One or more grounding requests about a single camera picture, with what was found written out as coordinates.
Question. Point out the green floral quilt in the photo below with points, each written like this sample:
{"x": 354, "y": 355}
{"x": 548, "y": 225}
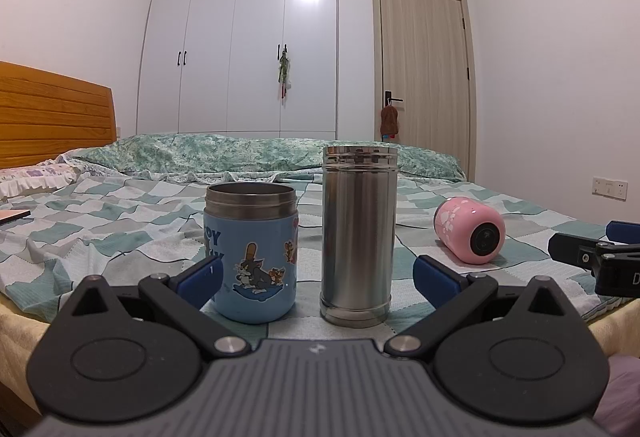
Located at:
{"x": 240, "y": 152}

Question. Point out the white wall outlet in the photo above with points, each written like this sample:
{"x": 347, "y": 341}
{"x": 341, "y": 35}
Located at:
{"x": 609, "y": 187}

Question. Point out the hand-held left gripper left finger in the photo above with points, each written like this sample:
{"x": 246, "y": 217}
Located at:
{"x": 199, "y": 284}

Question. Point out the white wardrobe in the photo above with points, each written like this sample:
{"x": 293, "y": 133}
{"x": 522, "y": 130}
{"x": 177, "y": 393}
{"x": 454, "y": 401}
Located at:
{"x": 235, "y": 57}

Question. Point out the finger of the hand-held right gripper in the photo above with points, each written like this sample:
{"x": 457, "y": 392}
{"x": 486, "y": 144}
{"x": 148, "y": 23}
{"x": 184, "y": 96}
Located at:
{"x": 623, "y": 231}
{"x": 570, "y": 247}

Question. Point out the floral lace-edged pillow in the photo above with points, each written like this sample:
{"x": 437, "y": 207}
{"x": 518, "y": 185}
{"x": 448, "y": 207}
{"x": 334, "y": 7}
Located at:
{"x": 30, "y": 179}

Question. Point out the green hanging ornament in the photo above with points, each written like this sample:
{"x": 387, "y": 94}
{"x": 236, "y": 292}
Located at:
{"x": 284, "y": 72}

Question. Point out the dark phone on bed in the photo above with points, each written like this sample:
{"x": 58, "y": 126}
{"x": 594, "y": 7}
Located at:
{"x": 12, "y": 215}

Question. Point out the wooden headboard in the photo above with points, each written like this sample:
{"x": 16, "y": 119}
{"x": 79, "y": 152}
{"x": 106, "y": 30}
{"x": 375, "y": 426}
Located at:
{"x": 50, "y": 117}

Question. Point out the yellow mattress cover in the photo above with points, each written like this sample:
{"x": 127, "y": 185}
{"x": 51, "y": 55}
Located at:
{"x": 616, "y": 332}

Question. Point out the blue cartoon print cup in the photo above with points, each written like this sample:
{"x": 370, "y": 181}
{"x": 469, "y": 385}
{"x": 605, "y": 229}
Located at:
{"x": 250, "y": 262}

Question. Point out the brown hanging cloth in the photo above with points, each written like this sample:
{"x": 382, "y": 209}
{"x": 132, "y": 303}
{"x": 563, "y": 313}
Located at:
{"x": 390, "y": 123}

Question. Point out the checkered green bed sheet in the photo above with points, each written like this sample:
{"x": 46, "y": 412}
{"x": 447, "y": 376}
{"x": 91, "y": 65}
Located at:
{"x": 125, "y": 227}

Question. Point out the tall stainless steel cup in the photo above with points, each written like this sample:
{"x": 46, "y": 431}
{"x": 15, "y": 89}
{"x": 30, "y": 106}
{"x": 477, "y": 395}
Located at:
{"x": 357, "y": 237}

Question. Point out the pink cup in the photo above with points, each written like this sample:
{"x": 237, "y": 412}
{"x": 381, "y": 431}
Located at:
{"x": 465, "y": 229}

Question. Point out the purple cloth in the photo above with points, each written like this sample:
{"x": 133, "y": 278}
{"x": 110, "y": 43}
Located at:
{"x": 622, "y": 397}

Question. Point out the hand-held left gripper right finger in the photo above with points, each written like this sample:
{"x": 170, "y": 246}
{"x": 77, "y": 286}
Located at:
{"x": 436, "y": 278}

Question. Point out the wooden door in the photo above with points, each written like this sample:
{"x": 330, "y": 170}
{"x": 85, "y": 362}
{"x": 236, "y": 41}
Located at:
{"x": 425, "y": 67}

